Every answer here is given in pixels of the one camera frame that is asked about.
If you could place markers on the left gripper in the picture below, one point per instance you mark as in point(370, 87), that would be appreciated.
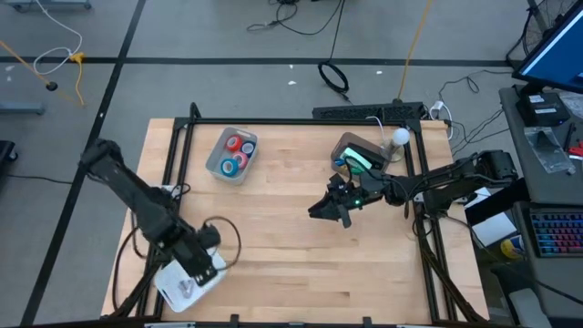
point(196, 250)

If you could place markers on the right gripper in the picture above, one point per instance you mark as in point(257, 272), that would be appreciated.
point(360, 193)

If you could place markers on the small blue stapler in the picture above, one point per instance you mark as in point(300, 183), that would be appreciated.
point(339, 161)

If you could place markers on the mint green stapler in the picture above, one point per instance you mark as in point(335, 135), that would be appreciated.
point(360, 157)

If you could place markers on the large black stapler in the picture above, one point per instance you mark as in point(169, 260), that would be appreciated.
point(375, 155)

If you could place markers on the light blue tape roll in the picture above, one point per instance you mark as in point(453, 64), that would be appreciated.
point(222, 167)

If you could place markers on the pink tape roll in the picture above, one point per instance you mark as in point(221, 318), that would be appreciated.
point(246, 161)

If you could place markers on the dark blue tape roll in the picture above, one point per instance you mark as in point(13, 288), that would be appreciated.
point(253, 149)

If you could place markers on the red tape roll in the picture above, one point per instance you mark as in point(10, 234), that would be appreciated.
point(228, 145)

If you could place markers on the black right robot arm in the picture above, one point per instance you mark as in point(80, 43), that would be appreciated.
point(455, 175)

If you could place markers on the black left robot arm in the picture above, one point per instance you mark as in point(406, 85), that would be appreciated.
point(136, 198)

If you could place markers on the smoky translucent plastic bin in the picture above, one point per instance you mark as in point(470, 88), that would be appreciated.
point(344, 144)

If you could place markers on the light grey plastic bin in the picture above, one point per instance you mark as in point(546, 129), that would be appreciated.
point(217, 152)

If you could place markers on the table lamp white globe bulb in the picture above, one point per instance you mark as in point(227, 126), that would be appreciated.
point(401, 136)

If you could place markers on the black perforated metal bar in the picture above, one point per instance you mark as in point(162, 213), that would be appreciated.
point(364, 111)

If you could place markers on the white power adapter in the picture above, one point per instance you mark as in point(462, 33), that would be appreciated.
point(437, 107)

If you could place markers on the grey equipment cart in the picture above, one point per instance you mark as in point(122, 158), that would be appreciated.
point(546, 187)

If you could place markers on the black floor disc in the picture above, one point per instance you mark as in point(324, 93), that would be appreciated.
point(51, 85)

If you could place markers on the clear plastic bag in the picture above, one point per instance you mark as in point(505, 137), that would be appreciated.
point(546, 150)

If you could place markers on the grey furniture foot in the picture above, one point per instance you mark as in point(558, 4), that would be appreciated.
point(20, 108)

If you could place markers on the backlit keyboard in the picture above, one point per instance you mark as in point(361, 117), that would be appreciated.
point(558, 234)

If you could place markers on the black mini computer box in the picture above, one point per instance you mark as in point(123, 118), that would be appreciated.
point(542, 111)

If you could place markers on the red tool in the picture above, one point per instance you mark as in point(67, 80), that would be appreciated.
point(577, 150)

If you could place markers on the black computer monitor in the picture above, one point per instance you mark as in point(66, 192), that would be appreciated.
point(555, 54)

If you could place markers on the black floor fan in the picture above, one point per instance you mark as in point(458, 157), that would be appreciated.
point(539, 13)

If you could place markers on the black aluminium table frame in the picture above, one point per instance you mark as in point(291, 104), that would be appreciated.
point(291, 121)

